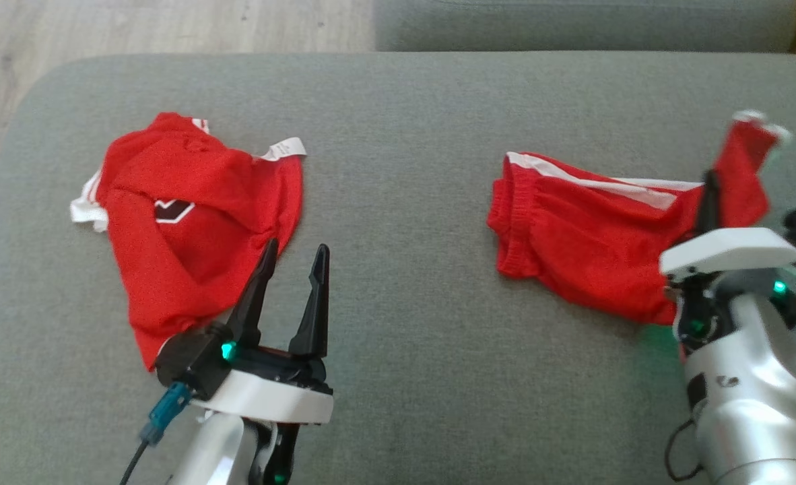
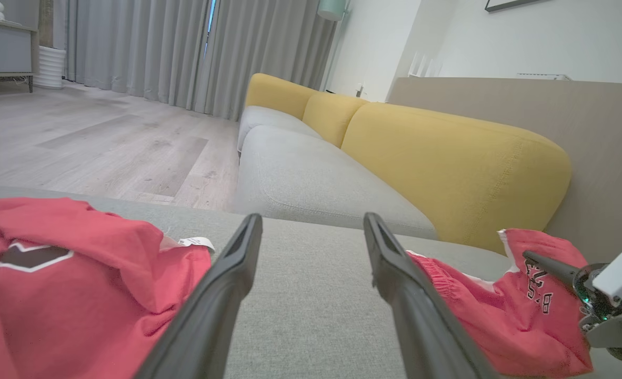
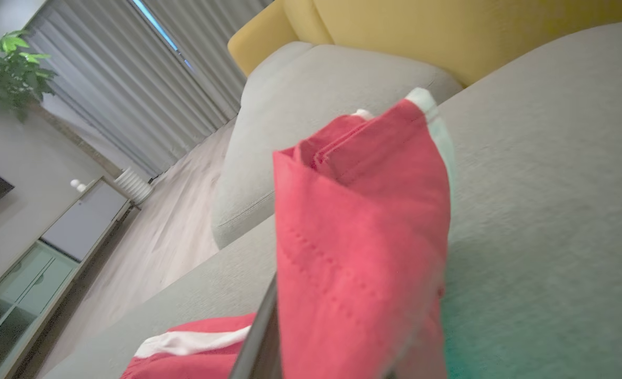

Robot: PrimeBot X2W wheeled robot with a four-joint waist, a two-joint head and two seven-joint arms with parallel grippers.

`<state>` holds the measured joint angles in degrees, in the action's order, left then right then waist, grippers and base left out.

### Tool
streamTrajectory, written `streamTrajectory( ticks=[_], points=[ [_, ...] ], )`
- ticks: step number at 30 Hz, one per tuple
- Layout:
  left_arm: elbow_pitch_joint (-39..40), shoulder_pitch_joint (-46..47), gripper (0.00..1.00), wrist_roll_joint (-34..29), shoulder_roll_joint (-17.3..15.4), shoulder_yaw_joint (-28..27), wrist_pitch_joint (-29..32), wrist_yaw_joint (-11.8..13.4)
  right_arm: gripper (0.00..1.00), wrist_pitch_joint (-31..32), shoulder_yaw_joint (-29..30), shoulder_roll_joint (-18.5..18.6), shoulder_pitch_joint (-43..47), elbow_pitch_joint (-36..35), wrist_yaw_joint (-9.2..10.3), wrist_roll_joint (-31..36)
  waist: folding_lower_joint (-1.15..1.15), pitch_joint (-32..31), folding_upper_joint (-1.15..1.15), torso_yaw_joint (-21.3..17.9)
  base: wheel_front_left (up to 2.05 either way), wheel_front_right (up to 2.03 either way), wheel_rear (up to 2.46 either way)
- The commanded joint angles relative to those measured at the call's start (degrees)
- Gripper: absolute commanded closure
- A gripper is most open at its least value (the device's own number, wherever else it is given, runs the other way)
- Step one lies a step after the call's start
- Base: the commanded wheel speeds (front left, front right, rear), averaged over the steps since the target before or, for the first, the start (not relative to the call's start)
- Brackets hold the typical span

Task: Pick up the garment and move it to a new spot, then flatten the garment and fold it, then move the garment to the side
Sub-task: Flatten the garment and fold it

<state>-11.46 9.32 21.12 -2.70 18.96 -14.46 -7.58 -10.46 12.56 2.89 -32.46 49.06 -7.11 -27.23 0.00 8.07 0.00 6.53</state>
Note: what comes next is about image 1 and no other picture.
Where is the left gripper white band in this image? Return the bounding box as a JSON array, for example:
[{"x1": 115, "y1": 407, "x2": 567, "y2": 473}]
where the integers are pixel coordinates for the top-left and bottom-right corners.
[{"x1": 193, "y1": 237, "x2": 335, "y2": 426}]

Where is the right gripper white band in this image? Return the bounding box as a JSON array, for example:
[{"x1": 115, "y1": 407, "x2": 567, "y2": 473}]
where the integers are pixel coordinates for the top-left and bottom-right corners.
[{"x1": 659, "y1": 170, "x2": 796, "y2": 281}]

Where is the red shorts white stripe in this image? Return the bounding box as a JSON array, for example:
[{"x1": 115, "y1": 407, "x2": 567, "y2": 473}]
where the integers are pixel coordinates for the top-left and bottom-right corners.
[{"x1": 487, "y1": 111, "x2": 791, "y2": 325}]

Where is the red basketball jersey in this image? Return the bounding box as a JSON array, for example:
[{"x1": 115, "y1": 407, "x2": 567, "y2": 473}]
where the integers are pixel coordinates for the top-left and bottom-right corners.
[{"x1": 69, "y1": 112, "x2": 306, "y2": 371}]

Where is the large grey sofa ottoman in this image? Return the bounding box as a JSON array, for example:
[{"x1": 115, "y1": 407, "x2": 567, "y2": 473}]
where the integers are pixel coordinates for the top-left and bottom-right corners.
[{"x1": 0, "y1": 51, "x2": 796, "y2": 485}]

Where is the grey sofa seat cushion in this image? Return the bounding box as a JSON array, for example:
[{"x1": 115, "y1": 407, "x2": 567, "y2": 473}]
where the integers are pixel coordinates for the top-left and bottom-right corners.
[{"x1": 373, "y1": 0, "x2": 796, "y2": 53}]

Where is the left black cable blue plug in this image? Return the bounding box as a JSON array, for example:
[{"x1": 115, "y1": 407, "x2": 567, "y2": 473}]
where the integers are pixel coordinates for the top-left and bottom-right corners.
[{"x1": 119, "y1": 382, "x2": 192, "y2": 485}]

